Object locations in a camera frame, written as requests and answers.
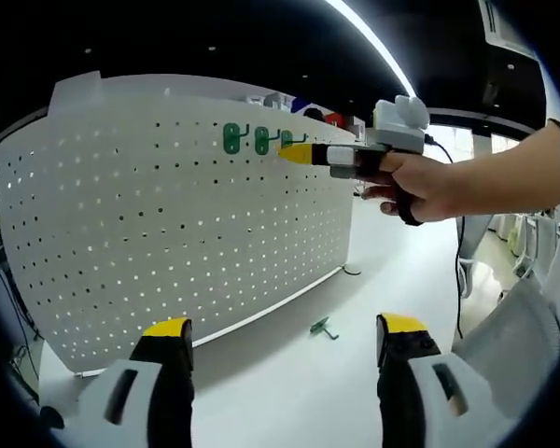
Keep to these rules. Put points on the green hook assembly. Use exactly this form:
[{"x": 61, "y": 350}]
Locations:
[
  {"x": 262, "y": 142},
  {"x": 232, "y": 140},
  {"x": 287, "y": 138},
  {"x": 319, "y": 326}
]

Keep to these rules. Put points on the ceiling air conditioner unit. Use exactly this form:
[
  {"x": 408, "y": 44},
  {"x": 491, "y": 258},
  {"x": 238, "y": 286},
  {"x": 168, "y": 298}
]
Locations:
[{"x": 499, "y": 23}]

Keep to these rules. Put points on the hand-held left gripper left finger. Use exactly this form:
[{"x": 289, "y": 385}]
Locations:
[{"x": 112, "y": 401}]

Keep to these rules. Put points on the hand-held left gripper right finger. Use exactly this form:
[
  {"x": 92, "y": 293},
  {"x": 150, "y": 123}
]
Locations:
[{"x": 466, "y": 401}]

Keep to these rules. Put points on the black computer mouse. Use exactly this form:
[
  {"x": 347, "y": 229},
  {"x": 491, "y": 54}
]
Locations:
[{"x": 51, "y": 417}]

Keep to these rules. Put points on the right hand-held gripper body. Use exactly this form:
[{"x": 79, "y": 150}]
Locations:
[{"x": 399, "y": 128}]

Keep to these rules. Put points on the person's white shirt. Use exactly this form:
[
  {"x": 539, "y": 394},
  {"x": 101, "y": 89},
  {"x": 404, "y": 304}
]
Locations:
[{"x": 557, "y": 93}]

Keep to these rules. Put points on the grey mesh office chair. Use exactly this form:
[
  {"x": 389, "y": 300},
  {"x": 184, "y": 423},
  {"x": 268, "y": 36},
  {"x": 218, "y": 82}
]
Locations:
[{"x": 518, "y": 326}]

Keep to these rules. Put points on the white perforated mounting plate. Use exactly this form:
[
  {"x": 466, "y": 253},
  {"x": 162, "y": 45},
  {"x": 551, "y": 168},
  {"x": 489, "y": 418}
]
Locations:
[{"x": 168, "y": 210}]

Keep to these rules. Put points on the person's right hand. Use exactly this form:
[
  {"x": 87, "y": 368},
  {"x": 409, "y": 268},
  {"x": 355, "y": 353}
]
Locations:
[{"x": 420, "y": 186}]

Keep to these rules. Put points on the ceiling light strip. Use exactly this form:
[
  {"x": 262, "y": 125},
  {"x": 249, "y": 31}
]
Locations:
[{"x": 379, "y": 39}]

